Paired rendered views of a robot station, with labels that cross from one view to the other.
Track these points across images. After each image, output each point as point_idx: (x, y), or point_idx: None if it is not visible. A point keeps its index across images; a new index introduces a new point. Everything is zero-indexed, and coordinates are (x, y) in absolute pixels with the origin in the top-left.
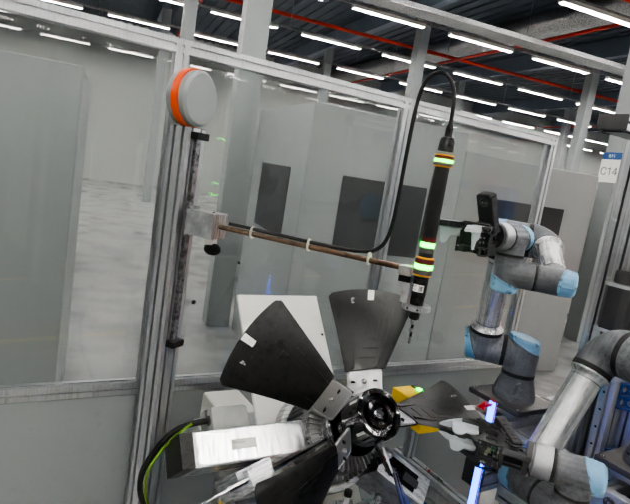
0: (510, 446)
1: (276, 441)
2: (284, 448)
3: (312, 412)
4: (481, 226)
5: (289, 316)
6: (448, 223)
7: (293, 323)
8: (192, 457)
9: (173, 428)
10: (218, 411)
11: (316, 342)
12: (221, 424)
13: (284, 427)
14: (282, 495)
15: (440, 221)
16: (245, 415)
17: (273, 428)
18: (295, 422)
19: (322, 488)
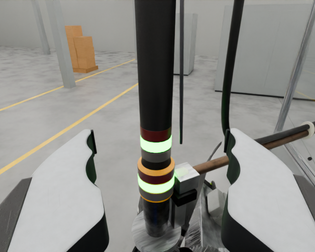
0: None
1: (191, 224)
2: (187, 231)
3: (202, 248)
4: (32, 186)
5: (211, 155)
6: (231, 170)
7: (207, 161)
8: None
9: (213, 180)
10: (214, 191)
11: None
12: (208, 196)
13: (197, 228)
14: (141, 199)
15: (226, 137)
16: (213, 207)
17: (197, 220)
18: (199, 236)
19: None
